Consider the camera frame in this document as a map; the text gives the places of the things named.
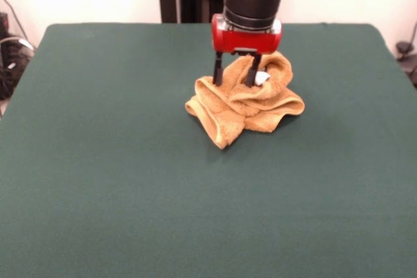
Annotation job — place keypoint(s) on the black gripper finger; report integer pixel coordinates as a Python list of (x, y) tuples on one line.
[(217, 74), (251, 76)]

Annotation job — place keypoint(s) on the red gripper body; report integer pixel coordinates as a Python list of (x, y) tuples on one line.
[(247, 42)]

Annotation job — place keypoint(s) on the yellow terry towel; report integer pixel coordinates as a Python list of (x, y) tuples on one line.
[(221, 112)]

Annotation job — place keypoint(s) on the dark green tablecloth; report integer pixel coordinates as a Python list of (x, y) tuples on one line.
[(97, 177)]

